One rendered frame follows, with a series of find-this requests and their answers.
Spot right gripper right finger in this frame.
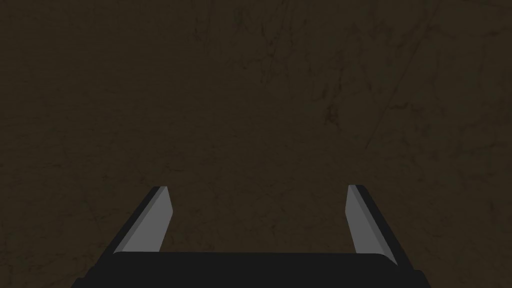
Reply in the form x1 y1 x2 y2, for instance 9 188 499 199
345 184 410 267

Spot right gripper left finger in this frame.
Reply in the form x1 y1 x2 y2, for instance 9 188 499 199
104 185 174 255

